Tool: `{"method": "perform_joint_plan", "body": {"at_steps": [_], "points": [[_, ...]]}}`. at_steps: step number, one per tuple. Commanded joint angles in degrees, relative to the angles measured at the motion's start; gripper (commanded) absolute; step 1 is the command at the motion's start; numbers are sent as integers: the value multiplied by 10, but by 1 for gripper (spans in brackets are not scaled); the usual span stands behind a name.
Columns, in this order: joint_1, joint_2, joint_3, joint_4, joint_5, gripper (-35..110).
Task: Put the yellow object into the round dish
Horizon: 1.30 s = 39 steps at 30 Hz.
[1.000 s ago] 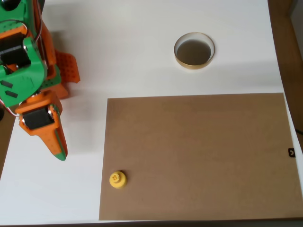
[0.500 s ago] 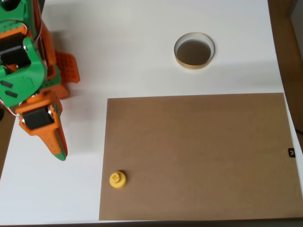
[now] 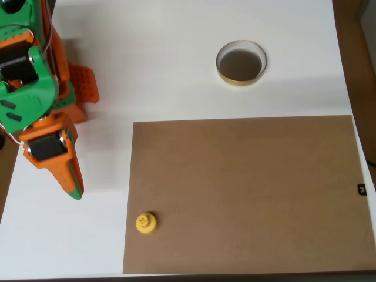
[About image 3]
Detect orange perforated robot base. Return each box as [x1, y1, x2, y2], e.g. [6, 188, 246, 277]
[67, 61, 101, 123]

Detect brown rectangular board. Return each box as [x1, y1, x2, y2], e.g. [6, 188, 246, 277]
[122, 115, 376, 275]

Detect small yellow plastic piece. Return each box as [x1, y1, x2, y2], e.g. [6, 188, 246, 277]
[135, 211, 159, 236]

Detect white red black servo cable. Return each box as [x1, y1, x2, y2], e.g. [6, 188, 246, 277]
[0, 119, 27, 146]

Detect shallow gold-rimmed round bowl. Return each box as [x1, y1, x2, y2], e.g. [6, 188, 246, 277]
[216, 39, 268, 88]

